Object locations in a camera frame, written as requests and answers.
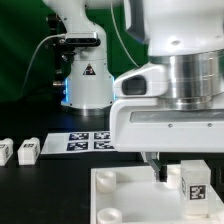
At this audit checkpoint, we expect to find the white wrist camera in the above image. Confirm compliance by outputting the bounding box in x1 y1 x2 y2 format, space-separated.
113 63 168 98

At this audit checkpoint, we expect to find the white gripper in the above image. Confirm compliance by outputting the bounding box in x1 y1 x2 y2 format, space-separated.
110 98 224 182

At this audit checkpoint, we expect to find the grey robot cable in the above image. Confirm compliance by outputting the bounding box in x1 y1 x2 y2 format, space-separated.
19 33 68 98

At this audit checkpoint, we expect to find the white tag sheet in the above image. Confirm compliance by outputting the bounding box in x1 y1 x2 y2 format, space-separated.
41 131 114 155

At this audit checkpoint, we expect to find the white square tabletop tray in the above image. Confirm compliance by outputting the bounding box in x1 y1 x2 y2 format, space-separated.
90 165 224 224

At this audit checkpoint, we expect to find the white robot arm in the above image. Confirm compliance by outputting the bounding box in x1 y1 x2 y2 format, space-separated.
110 0 224 153

